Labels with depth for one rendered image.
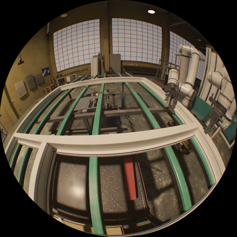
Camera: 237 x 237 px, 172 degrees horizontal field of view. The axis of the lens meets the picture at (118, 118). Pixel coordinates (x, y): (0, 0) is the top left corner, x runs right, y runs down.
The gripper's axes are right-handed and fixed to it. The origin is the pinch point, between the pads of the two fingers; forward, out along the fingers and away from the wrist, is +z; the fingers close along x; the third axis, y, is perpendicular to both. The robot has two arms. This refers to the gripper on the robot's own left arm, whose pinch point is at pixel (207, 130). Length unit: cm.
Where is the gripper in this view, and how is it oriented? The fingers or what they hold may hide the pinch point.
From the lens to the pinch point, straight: 56.1
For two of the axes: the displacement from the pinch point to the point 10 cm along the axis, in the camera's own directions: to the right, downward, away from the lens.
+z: 0.2, 7.5, 6.6
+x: 10.0, -0.7, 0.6
